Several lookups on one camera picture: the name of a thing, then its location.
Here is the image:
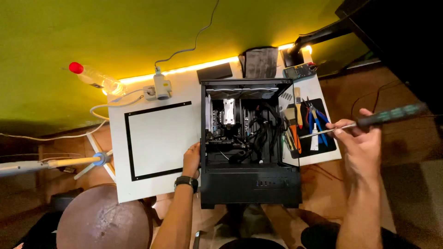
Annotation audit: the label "person's left hand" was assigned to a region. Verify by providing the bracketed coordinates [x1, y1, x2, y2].
[182, 142, 201, 179]

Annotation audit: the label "person's right hand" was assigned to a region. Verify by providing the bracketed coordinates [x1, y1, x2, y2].
[325, 108, 383, 178]

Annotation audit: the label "black computer case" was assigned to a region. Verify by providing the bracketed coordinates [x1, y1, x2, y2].
[200, 79, 302, 210]

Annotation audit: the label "green black handled screwdriver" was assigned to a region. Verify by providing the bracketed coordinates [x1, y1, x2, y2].
[299, 102, 428, 139]

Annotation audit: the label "black wristwatch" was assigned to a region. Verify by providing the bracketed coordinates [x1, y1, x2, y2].
[174, 176, 199, 193]

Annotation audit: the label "glass side panel black border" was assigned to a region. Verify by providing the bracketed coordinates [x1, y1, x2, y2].
[124, 101, 201, 182]

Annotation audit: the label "silver processor cooler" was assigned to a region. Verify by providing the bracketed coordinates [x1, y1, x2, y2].
[222, 98, 236, 126]

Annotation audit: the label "white power socket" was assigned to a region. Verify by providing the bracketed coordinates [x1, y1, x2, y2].
[143, 86, 157, 102]

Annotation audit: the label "white case fans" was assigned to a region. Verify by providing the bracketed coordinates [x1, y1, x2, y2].
[206, 85, 279, 101]

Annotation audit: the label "flat black box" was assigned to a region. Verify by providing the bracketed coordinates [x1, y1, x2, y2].
[197, 62, 233, 83]

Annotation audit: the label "yellow light strip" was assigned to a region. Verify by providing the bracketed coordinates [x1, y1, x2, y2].
[119, 43, 314, 86]

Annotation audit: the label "white table leg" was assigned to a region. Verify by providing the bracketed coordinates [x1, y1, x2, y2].
[86, 133, 117, 183]

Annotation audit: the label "grey folded cloth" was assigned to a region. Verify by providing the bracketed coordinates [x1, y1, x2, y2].
[238, 47, 279, 79]

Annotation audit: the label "round brown stool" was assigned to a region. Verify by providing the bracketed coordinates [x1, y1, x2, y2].
[56, 184, 153, 249]

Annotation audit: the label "clear plastic bottle red cap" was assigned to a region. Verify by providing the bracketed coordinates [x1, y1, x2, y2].
[69, 62, 126, 97]

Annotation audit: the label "white tube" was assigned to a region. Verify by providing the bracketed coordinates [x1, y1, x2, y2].
[310, 123, 319, 151]

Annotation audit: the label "dark multimeter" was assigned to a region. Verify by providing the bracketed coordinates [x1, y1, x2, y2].
[283, 62, 317, 81]

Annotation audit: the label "black work mat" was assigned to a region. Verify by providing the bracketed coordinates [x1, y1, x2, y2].
[278, 98, 337, 159]

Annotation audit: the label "white pole with blue collar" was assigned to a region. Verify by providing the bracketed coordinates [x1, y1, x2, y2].
[0, 151, 113, 180]

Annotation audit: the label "person's legs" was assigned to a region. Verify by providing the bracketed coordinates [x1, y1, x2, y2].
[218, 204, 421, 249]

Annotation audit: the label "black furniture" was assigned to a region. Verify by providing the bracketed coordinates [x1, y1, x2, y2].
[335, 0, 443, 115]

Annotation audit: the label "black cable bundle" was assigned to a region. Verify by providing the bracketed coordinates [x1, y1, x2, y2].
[235, 102, 281, 164]

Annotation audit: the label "orange handled paint brush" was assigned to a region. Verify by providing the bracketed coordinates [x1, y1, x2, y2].
[283, 108, 302, 155]

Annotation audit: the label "white cable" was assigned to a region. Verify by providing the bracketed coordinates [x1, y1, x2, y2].
[0, 88, 150, 142]

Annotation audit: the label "small wooden handled brush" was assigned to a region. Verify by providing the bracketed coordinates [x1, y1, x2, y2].
[294, 87, 304, 129]

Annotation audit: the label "grey cable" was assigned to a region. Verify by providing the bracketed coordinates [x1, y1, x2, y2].
[154, 0, 221, 70]

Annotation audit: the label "red handled cutters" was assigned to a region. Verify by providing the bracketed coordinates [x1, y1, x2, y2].
[302, 98, 313, 126]

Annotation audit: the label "blue handled pliers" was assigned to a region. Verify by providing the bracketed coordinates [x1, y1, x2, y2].
[308, 103, 329, 147]

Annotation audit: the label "thin black floor cable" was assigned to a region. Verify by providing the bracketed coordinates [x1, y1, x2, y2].
[350, 80, 402, 120]

